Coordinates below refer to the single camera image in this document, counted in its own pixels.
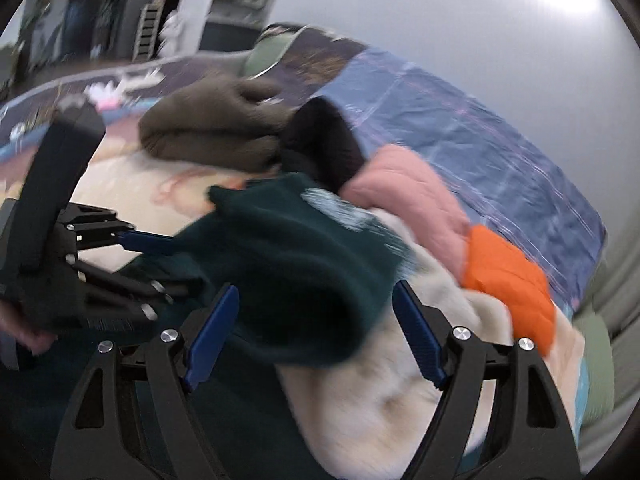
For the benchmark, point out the slatted rack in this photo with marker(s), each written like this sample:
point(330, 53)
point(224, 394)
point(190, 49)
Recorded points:
point(146, 32)

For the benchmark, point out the dark cabinet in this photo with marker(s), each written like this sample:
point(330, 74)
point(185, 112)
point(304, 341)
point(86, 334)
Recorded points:
point(92, 15)

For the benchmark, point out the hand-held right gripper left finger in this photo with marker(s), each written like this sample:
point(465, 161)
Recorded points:
point(212, 340)

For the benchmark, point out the blue plaid bed sheet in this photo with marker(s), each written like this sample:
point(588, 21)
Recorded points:
point(475, 135)

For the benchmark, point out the dark green sweater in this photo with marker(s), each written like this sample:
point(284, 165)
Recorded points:
point(300, 270)

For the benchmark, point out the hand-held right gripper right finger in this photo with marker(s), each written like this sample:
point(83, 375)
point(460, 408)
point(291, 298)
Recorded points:
point(417, 340)

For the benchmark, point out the brown knitted garment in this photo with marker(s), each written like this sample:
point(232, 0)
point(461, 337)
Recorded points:
point(210, 125)

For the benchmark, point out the cream fleece garment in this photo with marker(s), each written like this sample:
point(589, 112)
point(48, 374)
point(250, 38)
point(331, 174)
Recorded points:
point(380, 400)

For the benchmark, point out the green pillow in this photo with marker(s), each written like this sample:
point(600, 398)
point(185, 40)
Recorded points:
point(597, 360)
point(262, 55)

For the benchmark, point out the orange garment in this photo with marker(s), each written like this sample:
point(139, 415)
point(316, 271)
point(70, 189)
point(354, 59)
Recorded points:
point(505, 280)

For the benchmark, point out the pink garment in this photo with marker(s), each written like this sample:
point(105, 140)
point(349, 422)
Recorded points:
point(410, 195)

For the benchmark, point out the black garment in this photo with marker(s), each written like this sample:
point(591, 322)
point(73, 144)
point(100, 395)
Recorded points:
point(320, 145)

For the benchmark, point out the cyan cloth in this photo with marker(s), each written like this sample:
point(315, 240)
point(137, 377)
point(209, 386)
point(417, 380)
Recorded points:
point(580, 400)

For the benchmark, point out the printed peach blanket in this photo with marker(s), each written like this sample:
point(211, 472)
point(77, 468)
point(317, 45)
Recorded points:
point(125, 175)

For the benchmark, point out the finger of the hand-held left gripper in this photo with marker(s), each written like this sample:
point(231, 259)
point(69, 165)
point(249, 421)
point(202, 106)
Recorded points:
point(147, 242)
point(125, 290)

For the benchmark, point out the person's left hand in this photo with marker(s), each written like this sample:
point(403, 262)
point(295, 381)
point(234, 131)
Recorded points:
point(25, 336)

